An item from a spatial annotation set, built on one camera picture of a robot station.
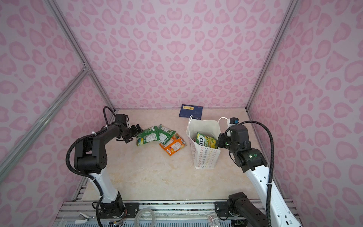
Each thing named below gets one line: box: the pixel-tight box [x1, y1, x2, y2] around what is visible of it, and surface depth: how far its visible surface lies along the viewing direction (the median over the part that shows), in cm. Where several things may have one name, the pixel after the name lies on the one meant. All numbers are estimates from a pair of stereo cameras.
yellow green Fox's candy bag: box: [195, 131, 218, 149], surface depth 83 cm
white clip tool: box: [74, 212, 90, 225], surface depth 71 cm
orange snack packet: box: [158, 133, 187, 157], surface depth 97 cm
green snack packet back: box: [135, 123, 177, 147], surface depth 102 cm
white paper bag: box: [185, 114, 221, 170], surface depth 82 cm
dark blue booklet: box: [178, 104, 204, 120], surface depth 120 cm
